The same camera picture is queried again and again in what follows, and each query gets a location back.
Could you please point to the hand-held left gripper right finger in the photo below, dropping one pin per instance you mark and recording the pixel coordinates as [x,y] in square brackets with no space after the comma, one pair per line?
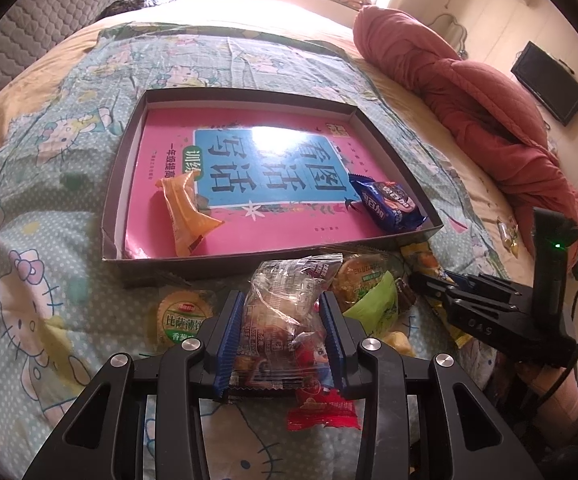
[331,340]

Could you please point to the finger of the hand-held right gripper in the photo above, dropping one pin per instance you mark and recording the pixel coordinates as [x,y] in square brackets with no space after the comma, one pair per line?
[434,287]
[494,287]

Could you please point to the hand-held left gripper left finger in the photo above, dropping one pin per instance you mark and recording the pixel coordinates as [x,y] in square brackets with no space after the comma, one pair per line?
[231,335]

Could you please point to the yellow printed snack packet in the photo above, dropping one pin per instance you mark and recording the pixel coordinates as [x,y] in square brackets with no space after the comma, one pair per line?
[424,260]

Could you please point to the round cracker packet green label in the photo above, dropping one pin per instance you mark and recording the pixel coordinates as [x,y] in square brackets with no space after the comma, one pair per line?
[181,317]

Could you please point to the clear snack packet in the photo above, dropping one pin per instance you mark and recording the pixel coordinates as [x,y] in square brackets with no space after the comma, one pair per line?
[279,310]

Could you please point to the grey cardboard box tray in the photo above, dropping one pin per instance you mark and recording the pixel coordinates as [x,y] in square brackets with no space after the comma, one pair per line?
[194,267]

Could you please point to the small clear wrapped candy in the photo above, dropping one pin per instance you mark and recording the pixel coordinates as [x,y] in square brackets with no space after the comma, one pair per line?
[506,232]

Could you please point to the green snack packet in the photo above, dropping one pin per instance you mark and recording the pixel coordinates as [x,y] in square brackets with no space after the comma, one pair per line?
[376,305]

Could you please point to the small plain yellow packet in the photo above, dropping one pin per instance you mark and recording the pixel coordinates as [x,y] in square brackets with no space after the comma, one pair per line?
[399,342]

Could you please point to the red snack packet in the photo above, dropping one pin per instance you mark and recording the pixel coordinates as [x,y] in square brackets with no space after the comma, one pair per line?
[321,410]

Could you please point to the round cake clear packet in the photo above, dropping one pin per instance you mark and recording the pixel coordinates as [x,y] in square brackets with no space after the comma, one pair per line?
[364,275]

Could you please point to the blue cookie packet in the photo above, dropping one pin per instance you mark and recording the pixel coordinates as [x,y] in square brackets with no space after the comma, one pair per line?
[386,202]

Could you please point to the pink book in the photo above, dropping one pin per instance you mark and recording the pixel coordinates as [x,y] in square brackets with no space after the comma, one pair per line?
[289,230]

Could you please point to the orange snack packet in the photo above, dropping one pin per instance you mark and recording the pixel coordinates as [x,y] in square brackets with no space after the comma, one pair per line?
[186,215]

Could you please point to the pink quilt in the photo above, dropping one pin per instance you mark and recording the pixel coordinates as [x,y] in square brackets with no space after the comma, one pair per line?
[469,90]

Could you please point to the black flat monitor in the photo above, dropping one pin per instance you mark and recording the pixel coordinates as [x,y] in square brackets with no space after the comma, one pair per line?
[549,82]

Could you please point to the cartoon cat printed sheet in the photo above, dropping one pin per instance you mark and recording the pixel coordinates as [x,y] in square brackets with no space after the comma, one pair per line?
[59,170]

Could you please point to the beige bed sheet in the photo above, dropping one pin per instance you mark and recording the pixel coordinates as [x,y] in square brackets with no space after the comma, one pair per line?
[34,72]

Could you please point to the dark patterned cloth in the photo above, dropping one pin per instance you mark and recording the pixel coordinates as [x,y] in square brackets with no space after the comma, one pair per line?
[139,2]

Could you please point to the grey quilted headboard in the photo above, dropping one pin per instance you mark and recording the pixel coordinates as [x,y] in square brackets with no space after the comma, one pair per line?
[44,10]

